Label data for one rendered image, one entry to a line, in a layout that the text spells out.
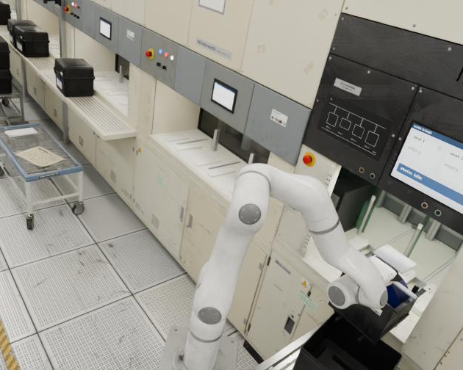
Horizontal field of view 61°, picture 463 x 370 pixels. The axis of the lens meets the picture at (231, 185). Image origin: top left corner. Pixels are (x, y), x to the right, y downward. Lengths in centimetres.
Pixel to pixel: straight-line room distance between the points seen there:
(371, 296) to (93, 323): 187
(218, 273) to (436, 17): 105
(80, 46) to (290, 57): 272
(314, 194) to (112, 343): 182
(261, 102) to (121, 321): 160
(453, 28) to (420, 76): 17
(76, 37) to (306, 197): 340
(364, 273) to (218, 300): 43
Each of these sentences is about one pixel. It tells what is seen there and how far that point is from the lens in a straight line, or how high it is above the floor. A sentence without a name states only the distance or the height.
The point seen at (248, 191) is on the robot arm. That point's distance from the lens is 100.
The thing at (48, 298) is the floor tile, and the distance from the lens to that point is 285.
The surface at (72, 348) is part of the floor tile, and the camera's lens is 259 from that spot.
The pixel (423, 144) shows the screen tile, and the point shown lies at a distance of 151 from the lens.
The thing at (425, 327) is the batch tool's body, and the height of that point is 104.
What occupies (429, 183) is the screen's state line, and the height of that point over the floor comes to 151.
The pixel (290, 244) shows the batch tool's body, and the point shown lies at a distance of 200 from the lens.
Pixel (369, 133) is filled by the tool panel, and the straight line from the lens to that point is 160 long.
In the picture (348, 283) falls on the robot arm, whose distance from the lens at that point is 125.
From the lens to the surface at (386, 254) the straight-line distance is 149.
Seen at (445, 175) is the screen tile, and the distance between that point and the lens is 150.
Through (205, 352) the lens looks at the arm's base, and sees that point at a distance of 146.
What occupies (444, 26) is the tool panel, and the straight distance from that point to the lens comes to 149.
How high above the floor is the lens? 206
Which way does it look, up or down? 30 degrees down
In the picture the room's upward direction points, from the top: 12 degrees clockwise
